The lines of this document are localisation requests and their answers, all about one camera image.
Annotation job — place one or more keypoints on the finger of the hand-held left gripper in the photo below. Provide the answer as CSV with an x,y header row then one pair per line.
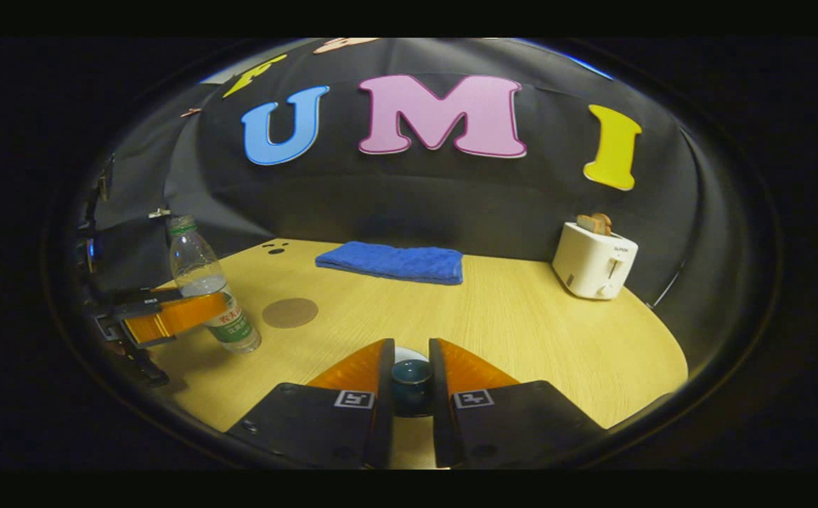
x,y
169,321
144,296

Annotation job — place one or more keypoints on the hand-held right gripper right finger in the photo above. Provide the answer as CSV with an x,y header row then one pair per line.
x,y
479,430

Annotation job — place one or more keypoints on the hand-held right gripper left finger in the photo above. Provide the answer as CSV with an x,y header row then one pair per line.
x,y
352,430

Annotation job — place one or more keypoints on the clear plastic water bottle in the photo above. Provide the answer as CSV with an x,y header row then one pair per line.
x,y
197,268

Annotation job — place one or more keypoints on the dark teal teacup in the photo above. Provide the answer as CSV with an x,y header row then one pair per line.
x,y
409,353

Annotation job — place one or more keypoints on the round brown coaster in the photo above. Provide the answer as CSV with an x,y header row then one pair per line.
x,y
289,312

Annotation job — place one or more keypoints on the silver cloth clip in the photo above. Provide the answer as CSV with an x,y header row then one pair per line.
x,y
160,212

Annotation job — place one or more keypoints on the blue folded towel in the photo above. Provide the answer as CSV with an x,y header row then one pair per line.
x,y
391,262

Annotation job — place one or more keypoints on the copper cloth clip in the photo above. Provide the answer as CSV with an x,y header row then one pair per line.
x,y
190,111

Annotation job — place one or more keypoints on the white toaster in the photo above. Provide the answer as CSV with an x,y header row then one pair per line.
x,y
592,264

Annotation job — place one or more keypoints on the bread slice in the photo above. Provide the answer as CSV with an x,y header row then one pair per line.
x,y
594,224

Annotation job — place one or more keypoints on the black backdrop cloth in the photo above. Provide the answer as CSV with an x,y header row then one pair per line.
x,y
416,197

